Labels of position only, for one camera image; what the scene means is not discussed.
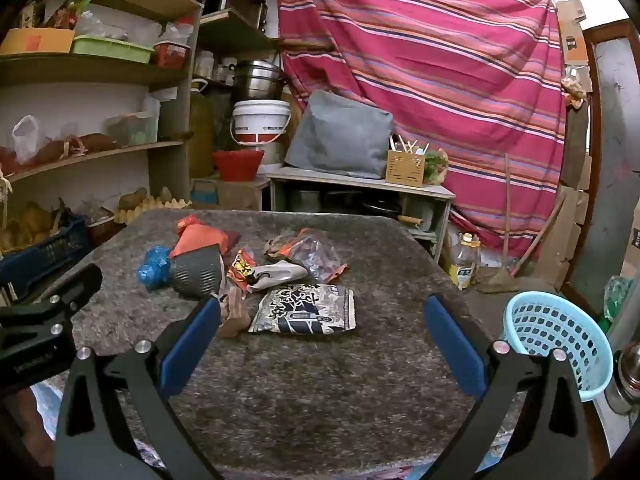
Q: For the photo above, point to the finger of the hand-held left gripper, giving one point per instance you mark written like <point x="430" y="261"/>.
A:
<point x="60" y="287"/>

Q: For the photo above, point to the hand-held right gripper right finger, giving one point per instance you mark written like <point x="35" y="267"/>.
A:
<point x="455" y="345"/>

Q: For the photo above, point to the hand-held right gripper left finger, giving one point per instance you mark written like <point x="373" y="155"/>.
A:
<point x="190" y="345"/>

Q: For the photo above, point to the brown paper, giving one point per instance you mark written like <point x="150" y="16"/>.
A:
<point x="234" y="315"/>

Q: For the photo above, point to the black mesh pouch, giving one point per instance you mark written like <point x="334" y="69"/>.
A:
<point x="197" y="272"/>

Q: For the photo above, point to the blue plastic bag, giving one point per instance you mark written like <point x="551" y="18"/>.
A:
<point x="152" y="270"/>

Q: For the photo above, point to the yellow-red snack wrapper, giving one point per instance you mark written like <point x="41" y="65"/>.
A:
<point x="241" y="267"/>

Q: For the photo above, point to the light blue plastic basket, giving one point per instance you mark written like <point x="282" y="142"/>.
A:
<point x="550" y="330"/>

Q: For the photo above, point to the orange-red plastic bag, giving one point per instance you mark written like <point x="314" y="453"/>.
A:
<point x="197" y="239"/>

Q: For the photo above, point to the white wrapper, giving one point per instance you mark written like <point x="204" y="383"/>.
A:
<point x="280" y="272"/>

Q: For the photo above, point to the black and white noodle packet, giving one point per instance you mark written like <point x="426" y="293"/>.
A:
<point x="305" y="310"/>

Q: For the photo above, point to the small red packet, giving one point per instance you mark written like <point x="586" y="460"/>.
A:
<point x="186" y="222"/>

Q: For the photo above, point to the red snack packet clear window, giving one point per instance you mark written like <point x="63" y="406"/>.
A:
<point x="315" y="255"/>

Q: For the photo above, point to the blue plastic crate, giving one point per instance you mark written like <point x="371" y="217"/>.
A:
<point x="45" y="255"/>

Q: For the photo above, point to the red woven basket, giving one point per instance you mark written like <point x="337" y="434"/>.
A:
<point x="102" y="230"/>

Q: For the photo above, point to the pile of potatoes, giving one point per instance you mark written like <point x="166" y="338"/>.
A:
<point x="30" y="222"/>

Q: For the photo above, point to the yellow oil bottle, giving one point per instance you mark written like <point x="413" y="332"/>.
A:
<point x="462" y="265"/>

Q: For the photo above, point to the large potato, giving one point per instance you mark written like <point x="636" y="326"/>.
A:
<point x="132" y="199"/>

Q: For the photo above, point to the cardboard egg tray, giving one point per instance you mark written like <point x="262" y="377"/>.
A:
<point x="150" y="207"/>

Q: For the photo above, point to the sweet potato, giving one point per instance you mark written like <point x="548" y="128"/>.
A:
<point x="95" y="141"/>
<point x="50" y="151"/>

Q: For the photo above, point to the small potato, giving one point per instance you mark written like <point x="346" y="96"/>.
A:
<point x="165" y="194"/>

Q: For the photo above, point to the broom with wooden stick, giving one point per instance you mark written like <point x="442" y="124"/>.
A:
<point x="506" y="200"/>

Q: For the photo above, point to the white plastic bag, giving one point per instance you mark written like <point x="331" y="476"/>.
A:
<point x="25" y="137"/>

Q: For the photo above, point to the black pan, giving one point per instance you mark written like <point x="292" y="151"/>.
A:
<point x="380" y="207"/>

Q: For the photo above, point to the cardboard box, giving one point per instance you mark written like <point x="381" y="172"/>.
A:
<point x="235" y="194"/>

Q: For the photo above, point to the green plastic bag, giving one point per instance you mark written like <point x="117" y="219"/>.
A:
<point x="616" y="300"/>

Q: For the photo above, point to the steel thermos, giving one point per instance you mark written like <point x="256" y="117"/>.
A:
<point x="625" y="380"/>

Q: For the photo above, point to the clear plastic container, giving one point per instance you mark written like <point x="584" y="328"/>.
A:
<point x="132" y="129"/>

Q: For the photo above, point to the bag of vegetables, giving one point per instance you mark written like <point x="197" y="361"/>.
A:
<point x="436" y="166"/>

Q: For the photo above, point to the small yellow woven basket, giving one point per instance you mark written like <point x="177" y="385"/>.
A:
<point x="404" y="169"/>

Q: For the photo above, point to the red plastic basket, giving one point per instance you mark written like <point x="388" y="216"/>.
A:
<point x="237" y="164"/>

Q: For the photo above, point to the low grey cabinet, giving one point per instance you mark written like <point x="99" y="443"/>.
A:
<point x="350" y="182"/>

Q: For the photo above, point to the large yellow oil jug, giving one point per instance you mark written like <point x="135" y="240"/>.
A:
<point x="201" y="130"/>

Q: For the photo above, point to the wooden shelf unit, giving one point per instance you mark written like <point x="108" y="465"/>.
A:
<point x="100" y="72"/>

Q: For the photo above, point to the white plastic bucket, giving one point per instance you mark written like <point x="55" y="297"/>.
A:
<point x="260" y="117"/>

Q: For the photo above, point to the grey cushion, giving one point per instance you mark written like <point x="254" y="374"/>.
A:
<point x="340" y="135"/>

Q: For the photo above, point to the green plastic tray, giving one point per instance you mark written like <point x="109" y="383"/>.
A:
<point x="112" y="49"/>

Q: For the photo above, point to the yellow box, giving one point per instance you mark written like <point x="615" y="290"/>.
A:
<point x="35" y="41"/>

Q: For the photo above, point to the stacked steel pots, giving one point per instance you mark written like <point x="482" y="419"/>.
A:
<point x="257" y="80"/>

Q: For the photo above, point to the red striped cloth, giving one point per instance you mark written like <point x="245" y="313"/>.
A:
<point x="425" y="60"/>

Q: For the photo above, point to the cardboard sheet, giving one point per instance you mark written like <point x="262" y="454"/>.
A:
<point x="572" y="35"/>

